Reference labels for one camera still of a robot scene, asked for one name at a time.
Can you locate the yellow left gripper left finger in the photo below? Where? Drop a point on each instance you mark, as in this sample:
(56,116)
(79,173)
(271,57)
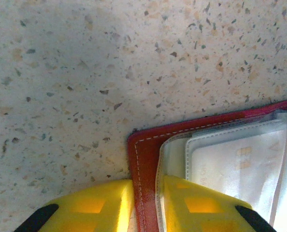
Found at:
(85,210)

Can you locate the white VIP card with blossoms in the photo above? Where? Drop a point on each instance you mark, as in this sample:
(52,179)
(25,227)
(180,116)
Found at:
(230,169)

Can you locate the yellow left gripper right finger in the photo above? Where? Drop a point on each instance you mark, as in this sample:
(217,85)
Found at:
(206,212)

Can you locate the red leather card holder wallet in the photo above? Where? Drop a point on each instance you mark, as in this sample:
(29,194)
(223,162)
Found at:
(146,149)

